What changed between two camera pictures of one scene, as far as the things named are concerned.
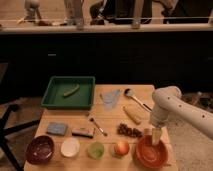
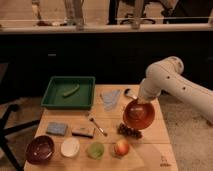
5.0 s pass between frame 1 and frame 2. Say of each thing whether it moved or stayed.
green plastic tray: stayed
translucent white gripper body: moved
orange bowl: moved
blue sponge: stayed
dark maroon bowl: stayed
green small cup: stayed
